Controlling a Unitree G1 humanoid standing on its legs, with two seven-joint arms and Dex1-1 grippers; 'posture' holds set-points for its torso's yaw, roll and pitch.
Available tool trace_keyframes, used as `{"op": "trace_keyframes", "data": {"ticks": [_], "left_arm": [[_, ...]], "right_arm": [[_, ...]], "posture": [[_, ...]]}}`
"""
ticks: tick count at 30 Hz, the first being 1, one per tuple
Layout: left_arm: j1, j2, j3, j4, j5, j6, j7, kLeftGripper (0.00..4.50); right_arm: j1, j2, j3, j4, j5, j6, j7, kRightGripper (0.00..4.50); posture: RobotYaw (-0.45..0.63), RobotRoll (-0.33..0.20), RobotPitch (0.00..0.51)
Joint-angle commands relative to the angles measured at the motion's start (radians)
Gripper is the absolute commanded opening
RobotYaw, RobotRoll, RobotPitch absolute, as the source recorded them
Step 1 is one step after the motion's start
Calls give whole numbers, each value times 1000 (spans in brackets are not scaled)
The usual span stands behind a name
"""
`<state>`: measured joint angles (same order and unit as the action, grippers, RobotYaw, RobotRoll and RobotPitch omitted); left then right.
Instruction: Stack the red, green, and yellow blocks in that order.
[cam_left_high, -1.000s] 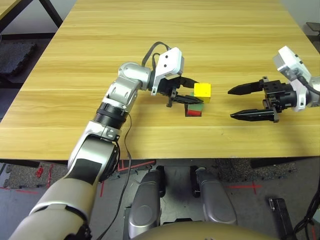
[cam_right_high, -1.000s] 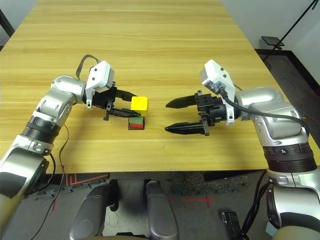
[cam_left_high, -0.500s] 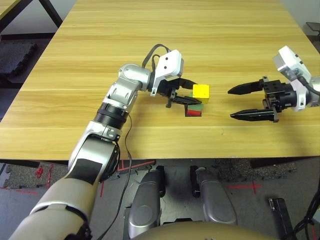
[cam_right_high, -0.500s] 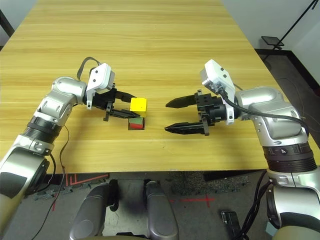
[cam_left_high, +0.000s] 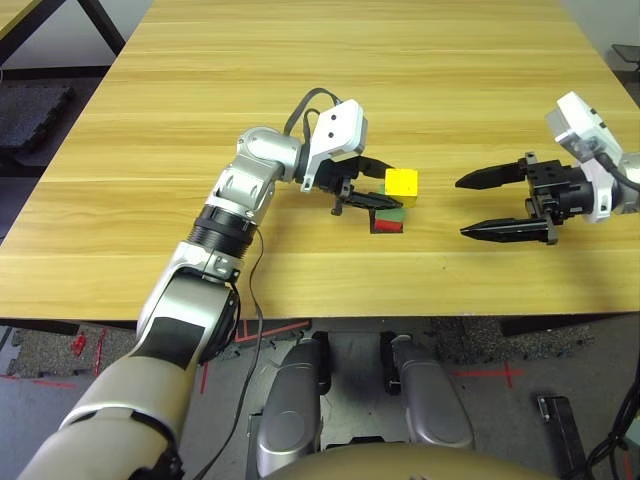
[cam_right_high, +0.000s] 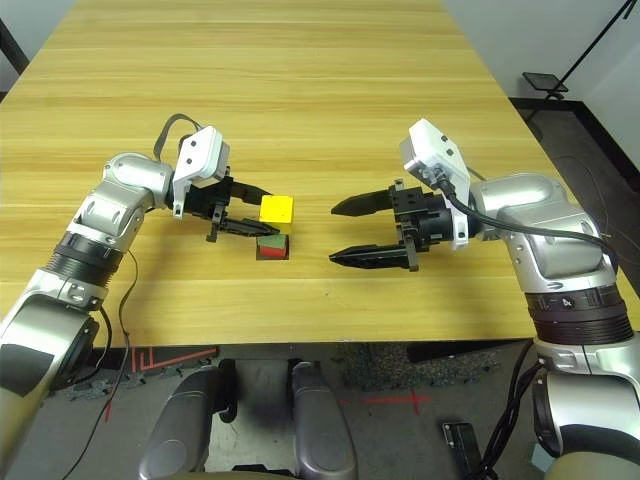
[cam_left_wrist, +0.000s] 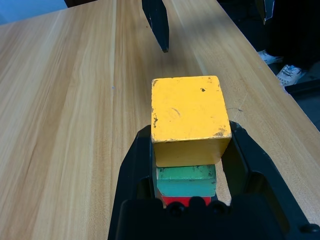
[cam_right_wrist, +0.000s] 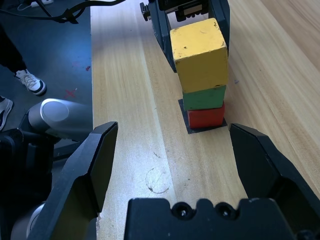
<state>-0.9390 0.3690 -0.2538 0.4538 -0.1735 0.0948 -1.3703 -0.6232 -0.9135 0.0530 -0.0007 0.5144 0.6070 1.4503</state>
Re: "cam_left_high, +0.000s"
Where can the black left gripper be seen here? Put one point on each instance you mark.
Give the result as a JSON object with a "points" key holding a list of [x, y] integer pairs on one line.
{"points": [[335, 177]]}

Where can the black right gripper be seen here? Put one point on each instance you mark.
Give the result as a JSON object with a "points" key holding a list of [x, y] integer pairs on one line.
{"points": [[555, 182]]}

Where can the yellow wooden block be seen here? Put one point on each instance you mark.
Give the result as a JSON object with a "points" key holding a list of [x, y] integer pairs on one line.
{"points": [[402, 185]]}

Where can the green wooden block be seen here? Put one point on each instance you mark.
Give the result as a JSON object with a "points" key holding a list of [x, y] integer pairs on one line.
{"points": [[395, 215]]}

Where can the red wooden block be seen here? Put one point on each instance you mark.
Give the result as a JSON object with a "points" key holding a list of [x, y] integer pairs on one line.
{"points": [[387, 226]]}

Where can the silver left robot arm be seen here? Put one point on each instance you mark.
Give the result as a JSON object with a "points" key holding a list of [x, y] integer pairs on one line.
{"points": [[250, 185]]}

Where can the black square marker pad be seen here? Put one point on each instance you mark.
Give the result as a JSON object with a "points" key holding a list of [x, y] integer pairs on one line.
{"points": [[371, 225]]}

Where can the speckled foam floor mat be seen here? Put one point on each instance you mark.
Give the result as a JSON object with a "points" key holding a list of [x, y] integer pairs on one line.
{"points": [[50, 352], [475, 337]]}

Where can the red tape cross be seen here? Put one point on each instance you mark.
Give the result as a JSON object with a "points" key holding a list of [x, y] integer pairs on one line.
{"points": [[507, 372]]}

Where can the black stand with tray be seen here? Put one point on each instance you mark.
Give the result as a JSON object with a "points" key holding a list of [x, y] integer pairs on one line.
{"points": [[627, 52]]}

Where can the grey right robot leg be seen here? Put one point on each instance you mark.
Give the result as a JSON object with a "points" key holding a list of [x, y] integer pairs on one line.
{"points": [[435, 400]]}

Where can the grey robot leg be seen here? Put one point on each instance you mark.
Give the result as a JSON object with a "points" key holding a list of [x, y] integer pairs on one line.
{"points": [[435, 400], [290, 400]]}

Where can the grey left robot leg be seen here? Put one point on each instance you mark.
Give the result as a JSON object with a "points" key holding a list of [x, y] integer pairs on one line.
{"points": [[290, 400]]}

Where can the black floor plate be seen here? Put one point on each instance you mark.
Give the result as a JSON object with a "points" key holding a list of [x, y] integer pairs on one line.
{"points": [[560, 435]]}

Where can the tan robot torso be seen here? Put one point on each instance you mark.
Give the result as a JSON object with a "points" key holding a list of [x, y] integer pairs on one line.
{"points": [[400, 465]]}

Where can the black metal table leg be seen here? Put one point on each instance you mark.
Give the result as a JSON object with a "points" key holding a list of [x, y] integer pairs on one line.
{"points": [[102, 25]]}

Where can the black foam floor mat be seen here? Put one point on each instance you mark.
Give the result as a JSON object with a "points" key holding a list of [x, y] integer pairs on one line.
{"points": [[30, 115]]}

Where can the yellow side table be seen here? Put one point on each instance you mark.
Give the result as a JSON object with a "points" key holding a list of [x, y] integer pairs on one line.
{"points": [[10, 12]]}

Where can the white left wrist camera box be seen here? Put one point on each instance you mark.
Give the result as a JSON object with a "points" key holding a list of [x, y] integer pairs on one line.
{"points": [[340, 127]]}

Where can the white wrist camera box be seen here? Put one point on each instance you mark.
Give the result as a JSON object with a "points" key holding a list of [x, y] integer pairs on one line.
{"points": [[340, 127], [580, 117]]}

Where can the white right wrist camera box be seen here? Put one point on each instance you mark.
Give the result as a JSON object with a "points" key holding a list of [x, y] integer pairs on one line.
{"points": [[580, 117]]}

